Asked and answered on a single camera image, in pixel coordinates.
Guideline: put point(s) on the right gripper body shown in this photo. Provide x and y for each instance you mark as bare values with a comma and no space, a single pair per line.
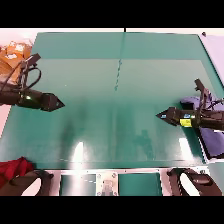
181,117

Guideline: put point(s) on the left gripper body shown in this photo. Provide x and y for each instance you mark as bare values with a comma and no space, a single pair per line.
43,101

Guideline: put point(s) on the purple T-shirt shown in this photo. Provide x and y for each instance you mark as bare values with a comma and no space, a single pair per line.
213,140

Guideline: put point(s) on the black garment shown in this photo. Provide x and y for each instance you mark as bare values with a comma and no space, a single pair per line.
213,156

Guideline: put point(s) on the brown cardboard boxes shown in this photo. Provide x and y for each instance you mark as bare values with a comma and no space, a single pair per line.
11,56

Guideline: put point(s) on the red garment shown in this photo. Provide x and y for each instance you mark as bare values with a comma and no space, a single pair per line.
13,168

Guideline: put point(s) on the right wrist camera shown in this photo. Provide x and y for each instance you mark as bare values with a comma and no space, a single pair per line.
201,91

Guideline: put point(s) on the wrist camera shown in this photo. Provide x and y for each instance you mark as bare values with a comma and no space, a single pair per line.
31,60
201,91

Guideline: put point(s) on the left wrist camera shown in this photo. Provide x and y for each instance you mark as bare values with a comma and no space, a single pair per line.
31,60

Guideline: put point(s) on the silver frame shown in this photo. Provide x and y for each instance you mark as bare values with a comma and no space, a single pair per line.
106,180

